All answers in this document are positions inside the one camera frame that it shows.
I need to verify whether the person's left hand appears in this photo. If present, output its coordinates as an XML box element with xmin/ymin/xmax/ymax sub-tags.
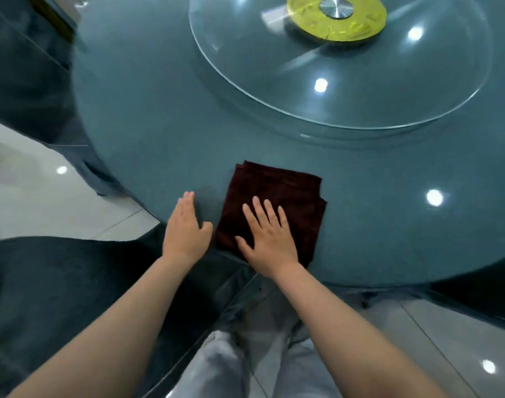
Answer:
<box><xmin>161</xmin><ymin>191</ymin><xmax>214</xmax><ymax>271</ymax></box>

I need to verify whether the person's right hand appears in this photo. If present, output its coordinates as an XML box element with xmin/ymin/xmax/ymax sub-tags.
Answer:
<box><xmin>234</xmin><ymin>196</ymin><xmax>300</xmax><ymax>281</ymax></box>

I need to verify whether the dark red cloth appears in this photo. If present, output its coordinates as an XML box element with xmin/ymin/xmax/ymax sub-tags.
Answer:
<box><xmin>214</xmin><ymin>160</ymin><xmax>328</xmax><ymax>269</ymax></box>

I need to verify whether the person's left forearm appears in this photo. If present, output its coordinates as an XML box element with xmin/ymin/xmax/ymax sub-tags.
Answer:
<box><xmin>7</xmin><ymin>256</ymin><xmax>195</xmax><ymax>398</ymax></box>

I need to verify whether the person's right forearm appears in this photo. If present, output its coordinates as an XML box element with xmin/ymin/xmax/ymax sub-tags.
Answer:
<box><xmin>273</xmin><ymin>261</ymin><xmax>448</xmax><ymax>398</ymax></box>

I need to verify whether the round blue table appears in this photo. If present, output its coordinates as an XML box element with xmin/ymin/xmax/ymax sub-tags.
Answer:
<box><xmin>69</xmin><ymin>0</ymin><xmax>505</xmax><ymax>289</ymax></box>

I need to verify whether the round glass turntable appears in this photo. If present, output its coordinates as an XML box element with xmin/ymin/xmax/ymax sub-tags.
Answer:
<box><xmin>188</xmin><ymin>0</ymin><xmax>494</xmax><ymax>131</ymax></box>

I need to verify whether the yellow round disc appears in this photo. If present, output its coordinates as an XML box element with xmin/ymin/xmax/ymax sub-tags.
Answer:
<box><xmin>286</xmin><ymin>0</ymin><xmax>389</xmax><ymax>43</ymax></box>

